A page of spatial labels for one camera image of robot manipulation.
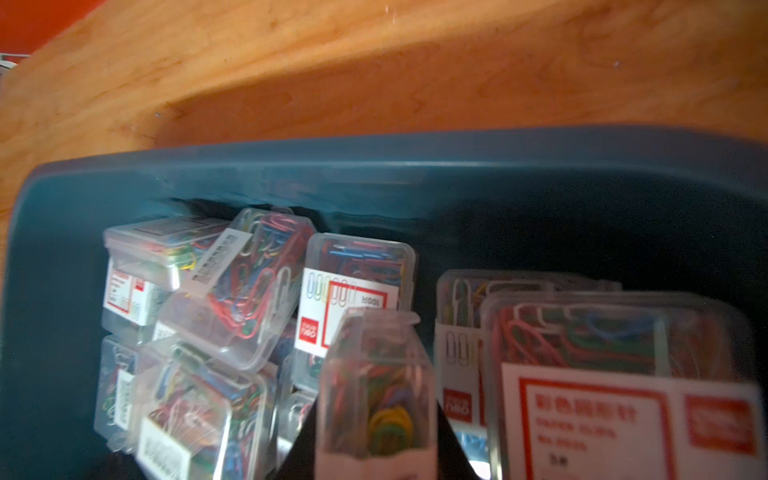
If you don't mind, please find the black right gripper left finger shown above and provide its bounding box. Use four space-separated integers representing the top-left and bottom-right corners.
273 413 317 480

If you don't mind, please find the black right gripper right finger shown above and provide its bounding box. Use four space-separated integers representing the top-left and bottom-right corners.
437 407 479 480

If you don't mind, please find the clear paper clip box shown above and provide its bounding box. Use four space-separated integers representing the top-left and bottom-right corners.
102 216 229 345
295 233 417 358
314 307 438 479
159 208 316 371
434 269 622 437
131 337 277 479
481 292 767 479

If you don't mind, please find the blue plastic storage tray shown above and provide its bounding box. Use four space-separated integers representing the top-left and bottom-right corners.
1 126 767 479

